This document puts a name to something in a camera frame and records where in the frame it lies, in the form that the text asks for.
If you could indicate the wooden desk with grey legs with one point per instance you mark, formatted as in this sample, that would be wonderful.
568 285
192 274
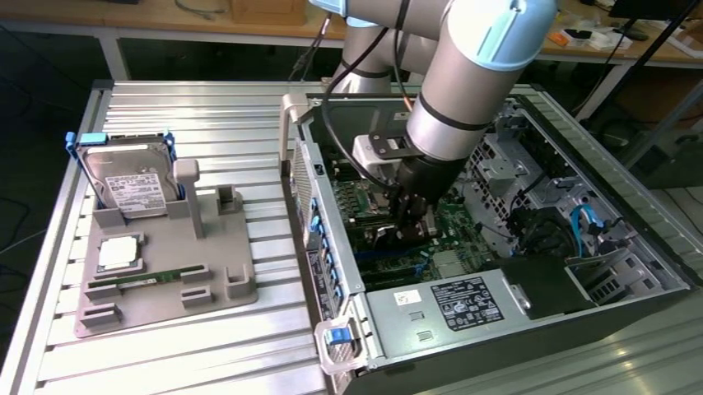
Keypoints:
138 18

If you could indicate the orange small box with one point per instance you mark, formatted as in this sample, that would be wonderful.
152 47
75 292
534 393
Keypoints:
558 38

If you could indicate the green RAM stick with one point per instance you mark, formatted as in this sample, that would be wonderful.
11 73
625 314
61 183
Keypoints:
144 280

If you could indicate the wooden desk with clutter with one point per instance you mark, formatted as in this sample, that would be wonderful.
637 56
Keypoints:
649 49

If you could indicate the metal disk bay cage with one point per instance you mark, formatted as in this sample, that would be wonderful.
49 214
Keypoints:
502 168

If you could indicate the black slanted pole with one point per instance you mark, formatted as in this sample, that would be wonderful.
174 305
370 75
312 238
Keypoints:
657 41

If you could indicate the grey power supply unit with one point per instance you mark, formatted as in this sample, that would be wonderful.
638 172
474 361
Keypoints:
401 321

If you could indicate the open black PC case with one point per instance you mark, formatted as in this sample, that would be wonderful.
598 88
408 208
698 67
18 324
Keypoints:
605 312

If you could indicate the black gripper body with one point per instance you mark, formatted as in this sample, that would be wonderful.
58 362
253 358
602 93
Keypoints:
432 177

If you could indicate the hard disk with blue bracket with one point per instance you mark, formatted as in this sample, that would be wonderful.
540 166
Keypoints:
129 177

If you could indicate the silver CPU chip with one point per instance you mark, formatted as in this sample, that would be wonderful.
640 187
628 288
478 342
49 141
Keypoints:
121 253

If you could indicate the grey parts rack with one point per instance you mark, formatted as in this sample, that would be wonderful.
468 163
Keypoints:
165 300

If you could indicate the brown cardboard box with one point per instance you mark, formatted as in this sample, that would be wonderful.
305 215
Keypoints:
266 10

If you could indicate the grey case corner bracket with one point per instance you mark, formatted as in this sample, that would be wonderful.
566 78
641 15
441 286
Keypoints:
338 358
297 105

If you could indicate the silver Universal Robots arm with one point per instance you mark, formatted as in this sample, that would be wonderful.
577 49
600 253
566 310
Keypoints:
468 82

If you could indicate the black fan shroud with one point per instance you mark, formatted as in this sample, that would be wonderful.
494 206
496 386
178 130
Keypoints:
541 284

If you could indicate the black graphics card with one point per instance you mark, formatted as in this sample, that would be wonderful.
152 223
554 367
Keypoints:
385 240

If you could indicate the CPU socket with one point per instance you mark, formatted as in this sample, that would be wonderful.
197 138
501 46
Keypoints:
380 199

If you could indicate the green motherboard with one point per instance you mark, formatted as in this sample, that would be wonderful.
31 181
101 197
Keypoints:
458 218

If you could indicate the silver chipset heat sink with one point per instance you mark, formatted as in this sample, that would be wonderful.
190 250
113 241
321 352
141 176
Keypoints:
450 265

